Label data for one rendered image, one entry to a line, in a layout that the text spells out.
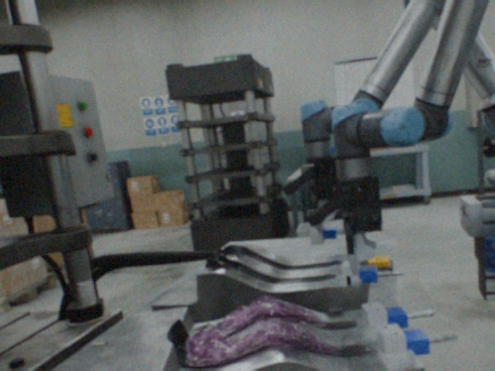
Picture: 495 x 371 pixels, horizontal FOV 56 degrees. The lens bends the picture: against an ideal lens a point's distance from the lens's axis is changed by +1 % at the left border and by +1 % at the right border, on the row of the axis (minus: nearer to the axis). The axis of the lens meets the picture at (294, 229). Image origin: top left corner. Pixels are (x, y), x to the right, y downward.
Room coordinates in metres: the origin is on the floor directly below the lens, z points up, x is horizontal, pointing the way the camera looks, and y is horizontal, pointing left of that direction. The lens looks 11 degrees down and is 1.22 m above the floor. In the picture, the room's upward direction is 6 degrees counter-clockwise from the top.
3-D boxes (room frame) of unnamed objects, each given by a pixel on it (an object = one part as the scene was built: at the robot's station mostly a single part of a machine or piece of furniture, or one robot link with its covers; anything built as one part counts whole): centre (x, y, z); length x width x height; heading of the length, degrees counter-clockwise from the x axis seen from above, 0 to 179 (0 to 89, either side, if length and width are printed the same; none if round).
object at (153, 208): (7.52, 2.14, 0.42); 0.86 x 0.33 x 0.83; 82
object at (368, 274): (1.00, -0.16, 0.89); 0.13 x 0.05 x 0.05; 77
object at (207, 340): (0.76, 0.08, 0.90); 0.26 x 0.18 x 0.08; 94
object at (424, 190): (6.85, -1.49, 0.47); 1.10 x 0.52 x 0.94; 90
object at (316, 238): (1.31, -0.11, 0.93); 0.13 x 0.05 x 0.05; 77
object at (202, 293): (1.12, 0.09, 0.87); 0.50 x 0.26 x 0.14; 77
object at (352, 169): (1.01, -0.14, 1.13); 0.08 x 0.08 x 0.05
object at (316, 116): (1.32, -0.09, 1.25); 0.09 x 0.08 x 0.11; 93
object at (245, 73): (5.67, 0.58, 1.03); 1.54 x 0.94 x 2.06; 172
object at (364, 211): (1.00, -0.15, 1.05); 0.09 x 0.08 x 0.12; 77
